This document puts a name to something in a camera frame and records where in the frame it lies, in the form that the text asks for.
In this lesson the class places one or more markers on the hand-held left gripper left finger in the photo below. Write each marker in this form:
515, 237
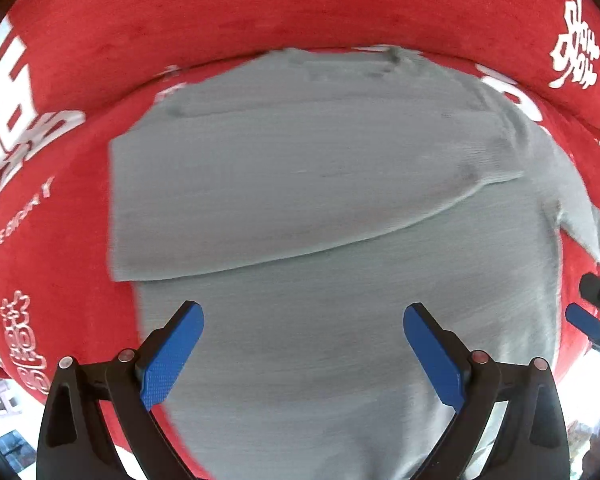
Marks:
172, 355

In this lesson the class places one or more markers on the red printed blanket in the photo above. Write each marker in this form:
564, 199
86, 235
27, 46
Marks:
230, 10

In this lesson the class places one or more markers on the grey knit sweater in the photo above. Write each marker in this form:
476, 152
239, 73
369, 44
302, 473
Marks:
330, 160

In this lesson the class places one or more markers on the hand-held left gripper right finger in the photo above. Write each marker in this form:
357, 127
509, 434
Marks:
432, 355

